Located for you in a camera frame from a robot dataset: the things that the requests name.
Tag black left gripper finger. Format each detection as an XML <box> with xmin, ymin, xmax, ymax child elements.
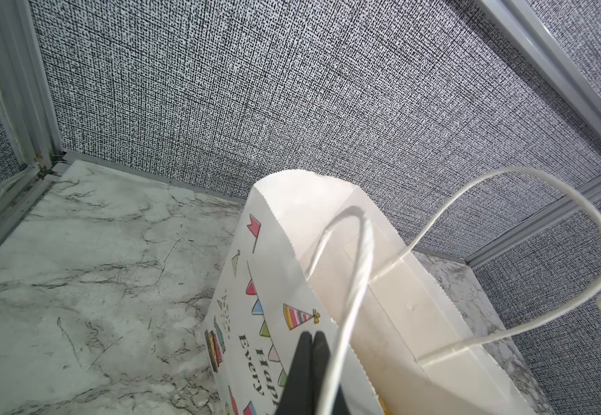
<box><xmin>276</xmin><ymin>332</ymin><xmax>314</xmax><ymax>415</ymax></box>
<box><xmin>310</xmin><ymin>330</ymin><xmax>351</xmax><ymax>415</ymax></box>

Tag white paper gift bag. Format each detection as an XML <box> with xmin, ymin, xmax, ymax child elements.
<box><xmin>204</xmin><ymin>169</ymin><xmax>601</xmax><ymax>414</ymax></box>

